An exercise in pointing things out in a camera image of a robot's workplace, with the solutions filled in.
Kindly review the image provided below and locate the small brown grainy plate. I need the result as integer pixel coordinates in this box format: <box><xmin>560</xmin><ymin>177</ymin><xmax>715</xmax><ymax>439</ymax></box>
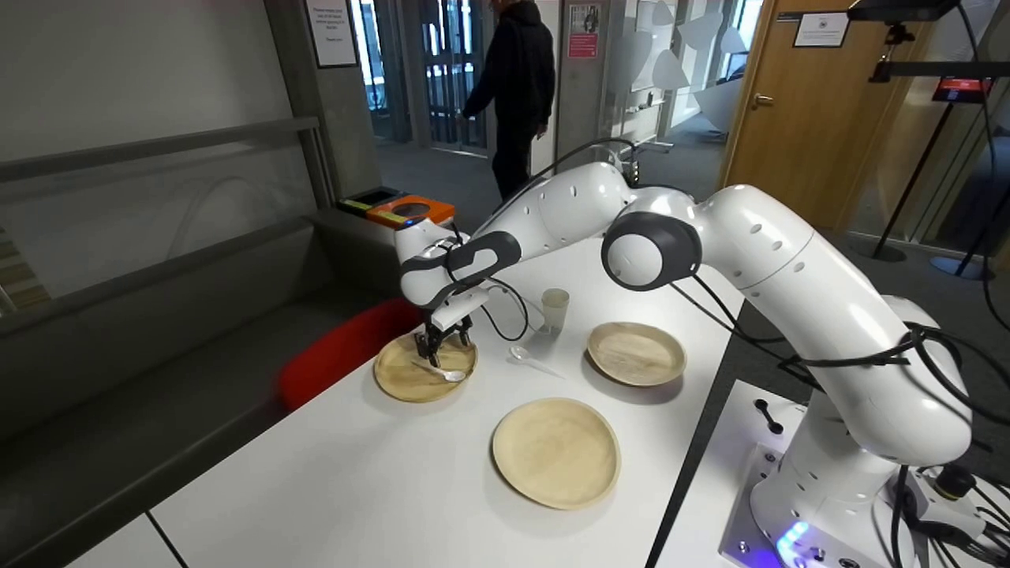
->
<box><xmin>370</xmin><ymin>327</ymin><xmax>482</xmax><ymax>406</ymax></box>

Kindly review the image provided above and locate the framed wall notice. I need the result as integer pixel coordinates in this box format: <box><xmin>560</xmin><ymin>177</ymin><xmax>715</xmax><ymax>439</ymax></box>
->
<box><xmin>302</xmin><ymin>0</ymin><xmax>365</xmax><ymax>72</ymax></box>

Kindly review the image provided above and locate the grey sofa bench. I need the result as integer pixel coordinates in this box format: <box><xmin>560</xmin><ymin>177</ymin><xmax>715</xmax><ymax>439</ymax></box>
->
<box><xmin>0</xmin><ymin>202</ymin><xmax>456</xmax><ymax>568</ymax></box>

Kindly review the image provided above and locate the red seat cushion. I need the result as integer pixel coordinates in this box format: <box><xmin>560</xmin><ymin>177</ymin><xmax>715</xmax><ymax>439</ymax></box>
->
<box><xmin>276</xmin><ymin>294</ymin><xmax>431</xmax><ymax>416</ymax></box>

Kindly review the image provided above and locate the pale smooth round plate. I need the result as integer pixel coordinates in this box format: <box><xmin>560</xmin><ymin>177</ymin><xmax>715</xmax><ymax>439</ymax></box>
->
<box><xmin>488</xmin><ymin>395</ymin><xmax>623</xmax><ymax>514</ymax></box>

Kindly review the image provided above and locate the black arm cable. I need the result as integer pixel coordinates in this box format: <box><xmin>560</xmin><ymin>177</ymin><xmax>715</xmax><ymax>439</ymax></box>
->
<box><xmin>477</xmin><ymin>137</ymin><xmax>1010</xmax><ymax>430</ymax></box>

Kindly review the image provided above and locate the person in black clothes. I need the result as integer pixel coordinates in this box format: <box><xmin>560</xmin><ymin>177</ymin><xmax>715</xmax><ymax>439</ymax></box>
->
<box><xmin>457</xmin><ymin>0</ymin><xmax>560</xmax><ymax>205</ymax></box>

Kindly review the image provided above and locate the dark recycling bin lid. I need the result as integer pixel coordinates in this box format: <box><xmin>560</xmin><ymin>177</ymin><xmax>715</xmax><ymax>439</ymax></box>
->
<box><xmin>337</xmin><ymin>183</ymin><xmax>404</xmax><ymax>221</ymax></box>

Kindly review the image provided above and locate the black tripod stand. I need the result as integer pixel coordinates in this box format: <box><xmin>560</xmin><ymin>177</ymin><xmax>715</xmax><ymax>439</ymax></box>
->
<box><xmin>847</xmin><ymin>0</ymin><xmax>1010</xmax><ymax>269</ymax></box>

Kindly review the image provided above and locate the pink wall sign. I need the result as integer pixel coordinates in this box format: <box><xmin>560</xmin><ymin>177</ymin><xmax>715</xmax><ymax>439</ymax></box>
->
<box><xmin>565</xmin><ymin>28</ymin><xmax>602</xmax><ymax>62</ymax></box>

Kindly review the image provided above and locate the glass railing with handrail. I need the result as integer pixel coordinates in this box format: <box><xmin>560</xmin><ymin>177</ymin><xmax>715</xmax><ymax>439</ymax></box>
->
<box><xmin>0</xmin><ymin>110</ymin><xmax>346</xmax><ymax>340</ymax></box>

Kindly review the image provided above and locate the white paper cup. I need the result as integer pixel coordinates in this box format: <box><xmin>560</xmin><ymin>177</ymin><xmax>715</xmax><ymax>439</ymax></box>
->
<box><xmin>536</xmin><ymin>288</ymin><xmax>574</xmax><ymax>336</ymax></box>

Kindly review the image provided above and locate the large brown streaked plate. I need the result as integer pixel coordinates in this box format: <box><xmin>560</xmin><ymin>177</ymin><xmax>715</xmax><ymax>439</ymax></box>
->
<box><xmin>582</xmin><ymin>318</ymin><xmax>691</xmax><ymax>392</ymax></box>

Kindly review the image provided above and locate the wooden door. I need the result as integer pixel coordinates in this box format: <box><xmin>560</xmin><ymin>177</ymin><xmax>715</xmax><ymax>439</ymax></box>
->
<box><xmin>720</xmin><ymin>0</ymin><xmax>901</xmax><ymax>230</ymax></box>

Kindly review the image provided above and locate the white paper door sign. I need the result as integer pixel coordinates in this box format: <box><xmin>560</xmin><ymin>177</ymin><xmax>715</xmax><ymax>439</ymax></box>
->
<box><xmin>792</xmin><ymin>11</ymin><xmax>852</xmax><ymax>52</ymax></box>

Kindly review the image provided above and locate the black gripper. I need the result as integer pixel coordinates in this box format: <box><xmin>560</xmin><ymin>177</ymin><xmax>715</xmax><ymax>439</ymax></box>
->
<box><xmin>411</xmin><ymin>312</ymin><xmax>481</xmax><ymax>370</ymax></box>

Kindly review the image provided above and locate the black cable bundle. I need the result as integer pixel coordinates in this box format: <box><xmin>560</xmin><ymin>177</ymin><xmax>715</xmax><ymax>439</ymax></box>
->
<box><xmin>888</xmin><ymin>462</ymin><xmax>1010</xmax><ymax>568</ymax></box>

